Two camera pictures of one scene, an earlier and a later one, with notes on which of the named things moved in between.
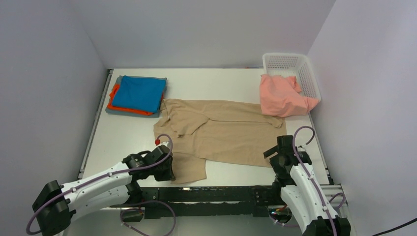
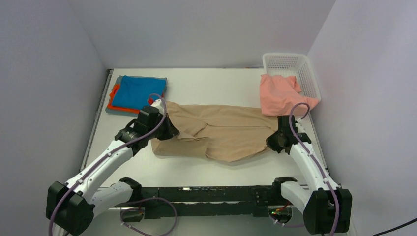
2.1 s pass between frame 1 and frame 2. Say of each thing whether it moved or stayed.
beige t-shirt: moved
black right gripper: moved
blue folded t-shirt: stayed
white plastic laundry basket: stayed
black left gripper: moved
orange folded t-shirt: stayed
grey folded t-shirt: stayed
